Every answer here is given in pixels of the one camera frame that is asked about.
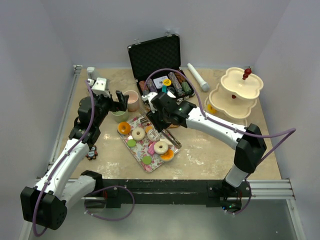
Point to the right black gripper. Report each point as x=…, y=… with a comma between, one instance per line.
x=153, y=115

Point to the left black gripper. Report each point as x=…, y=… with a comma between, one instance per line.
x=122, y=99

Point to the chocolate layered cake slice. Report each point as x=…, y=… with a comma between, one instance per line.
x=144, y=121

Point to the green ceramic cup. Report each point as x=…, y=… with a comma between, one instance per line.
x=120, y=116

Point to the metal tongs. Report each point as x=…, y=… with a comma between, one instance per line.
x=165, y=132

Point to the orange glazed donut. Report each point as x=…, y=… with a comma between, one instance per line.
x=124, y=128

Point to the orange yellow small donut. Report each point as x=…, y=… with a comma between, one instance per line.
x=211, y=110

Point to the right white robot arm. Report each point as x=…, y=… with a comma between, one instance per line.
x=246, y=141

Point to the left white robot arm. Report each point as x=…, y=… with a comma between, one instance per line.
x=46, y=204

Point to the pink ceramic cup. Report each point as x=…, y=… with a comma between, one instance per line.
x=133, y=100

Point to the orange round biscuit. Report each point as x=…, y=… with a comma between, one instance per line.
x=148, y=128

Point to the chocolate drizzled white donut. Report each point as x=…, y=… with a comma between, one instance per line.
x=153, y=135

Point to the white wafer bar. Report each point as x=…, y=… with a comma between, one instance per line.
x=168, y=142

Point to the white glazed donut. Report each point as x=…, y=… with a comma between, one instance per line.
x=160, y=147
x=138, y=134

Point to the floral serving tray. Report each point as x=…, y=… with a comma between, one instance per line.
x=141, y=148

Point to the pink wafer sweet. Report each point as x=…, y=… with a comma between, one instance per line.
x=151, y=150

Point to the green macaron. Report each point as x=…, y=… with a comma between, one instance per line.
x=147, y=160
x=131, y=143

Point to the white clamp device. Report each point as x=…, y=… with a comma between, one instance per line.
x=91, y=73

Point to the black poker chip case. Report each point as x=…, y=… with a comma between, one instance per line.
x=156, y=59

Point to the owl figurine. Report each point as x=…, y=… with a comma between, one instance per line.
x=92, y=154

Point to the cream three-tier cake stand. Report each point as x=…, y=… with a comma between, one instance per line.
x=235, y=95

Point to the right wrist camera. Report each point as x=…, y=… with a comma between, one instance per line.
x=149, y=96

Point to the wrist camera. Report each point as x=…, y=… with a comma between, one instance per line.
x=100, y=86
x=149, y=96

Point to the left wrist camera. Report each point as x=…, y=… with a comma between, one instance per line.
x=100, y=86

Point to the black base frame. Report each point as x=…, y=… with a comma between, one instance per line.
x=208, y=192

